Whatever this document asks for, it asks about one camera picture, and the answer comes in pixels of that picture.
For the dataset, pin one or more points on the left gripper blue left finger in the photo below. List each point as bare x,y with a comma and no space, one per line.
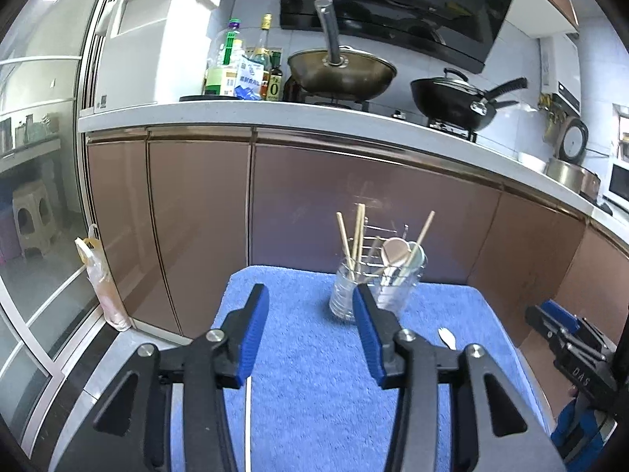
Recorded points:
244,328

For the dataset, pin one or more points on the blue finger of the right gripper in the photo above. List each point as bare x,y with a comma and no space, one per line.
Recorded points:
561,315

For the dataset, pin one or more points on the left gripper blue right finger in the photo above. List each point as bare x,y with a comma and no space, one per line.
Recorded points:
377,329

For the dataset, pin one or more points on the wooden chopstick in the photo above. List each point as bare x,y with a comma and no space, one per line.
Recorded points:
362,238
359,225
374,249
423,233
248,423
345,243

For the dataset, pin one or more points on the white plastic fork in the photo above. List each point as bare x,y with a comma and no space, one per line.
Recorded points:
446,336

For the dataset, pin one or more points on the pink white ceramic spoon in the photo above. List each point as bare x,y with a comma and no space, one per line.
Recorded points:
394,253

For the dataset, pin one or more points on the blue gloved right hand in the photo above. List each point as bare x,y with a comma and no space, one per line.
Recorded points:
581,432

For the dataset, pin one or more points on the clear utensil holder with rack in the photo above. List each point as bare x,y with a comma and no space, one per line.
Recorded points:
393,299

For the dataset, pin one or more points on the blue towel mat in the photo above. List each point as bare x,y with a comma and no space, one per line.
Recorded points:
315,405

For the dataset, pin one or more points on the white microwave oven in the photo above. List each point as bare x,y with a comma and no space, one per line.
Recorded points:
616,185

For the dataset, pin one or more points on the rice cooker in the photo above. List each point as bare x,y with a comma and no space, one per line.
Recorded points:
566,166

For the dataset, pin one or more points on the sliding glass door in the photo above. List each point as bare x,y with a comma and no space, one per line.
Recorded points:
48,306

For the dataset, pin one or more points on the beige plastic stool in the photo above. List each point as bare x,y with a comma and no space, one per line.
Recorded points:
33,217

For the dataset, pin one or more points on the black wok with lid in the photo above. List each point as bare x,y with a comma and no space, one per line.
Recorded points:
452,100

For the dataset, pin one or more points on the small dark sauce bottle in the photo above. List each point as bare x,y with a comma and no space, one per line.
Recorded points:
275,77

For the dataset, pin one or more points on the blue white salt bag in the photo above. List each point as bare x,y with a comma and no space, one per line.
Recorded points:
249,79

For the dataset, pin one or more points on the white water heater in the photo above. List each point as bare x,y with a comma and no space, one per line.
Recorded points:
560,72

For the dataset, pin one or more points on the yellow cap glass bottle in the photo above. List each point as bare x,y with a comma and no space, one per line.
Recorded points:
261,53

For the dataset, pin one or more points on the green cap oil bottle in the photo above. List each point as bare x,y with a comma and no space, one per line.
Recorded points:
223,61

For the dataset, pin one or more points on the white storage box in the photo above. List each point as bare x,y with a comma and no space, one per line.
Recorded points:
155,52

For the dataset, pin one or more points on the black range hood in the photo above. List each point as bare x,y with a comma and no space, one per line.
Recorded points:
459,32

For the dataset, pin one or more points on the bronze wok with handle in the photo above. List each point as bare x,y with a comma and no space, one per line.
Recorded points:
339,72

